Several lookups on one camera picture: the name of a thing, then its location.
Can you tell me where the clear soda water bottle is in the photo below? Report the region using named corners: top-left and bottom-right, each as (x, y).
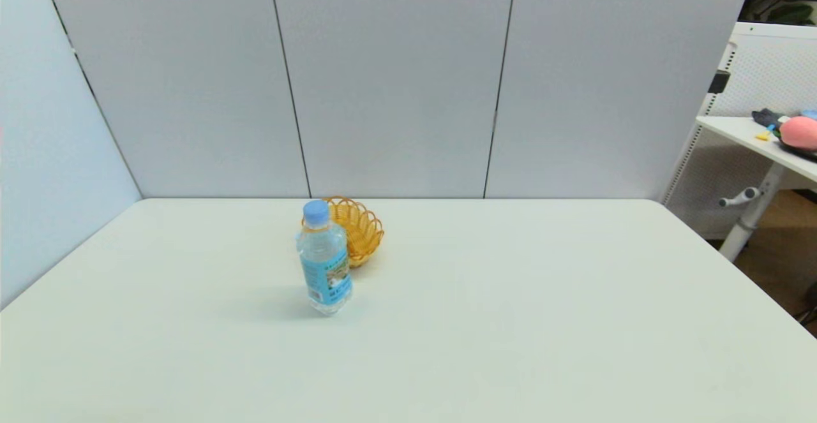
top-left (295, 200), bottom-right (353, 316)

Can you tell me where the yellow woven plastic basket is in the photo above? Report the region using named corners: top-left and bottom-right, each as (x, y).
top-left (322, 196), bottom-right (385, 269)

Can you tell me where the white side desk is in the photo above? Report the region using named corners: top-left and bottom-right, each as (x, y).
top-left (697, 115), bottom-right (817, 262)

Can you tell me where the black object on desk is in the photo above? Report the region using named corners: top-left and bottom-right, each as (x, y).
top-left (752, 108), bottom-right (791, 129)

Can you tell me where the white pegboard panel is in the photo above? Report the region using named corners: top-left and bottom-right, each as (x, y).
top-left (663, 22), bottom-right (817, 240)

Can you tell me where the pink plush toy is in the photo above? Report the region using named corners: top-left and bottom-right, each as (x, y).
top-left (780, 115), bottom-right (817, 152)

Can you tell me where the green plant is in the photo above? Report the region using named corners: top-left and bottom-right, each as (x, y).
top-left (740, 0), bottom-right (817, 26)

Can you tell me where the grey desk crank handle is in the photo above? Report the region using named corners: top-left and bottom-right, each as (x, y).
top-left (719, 186), bottom-right (763, 209)

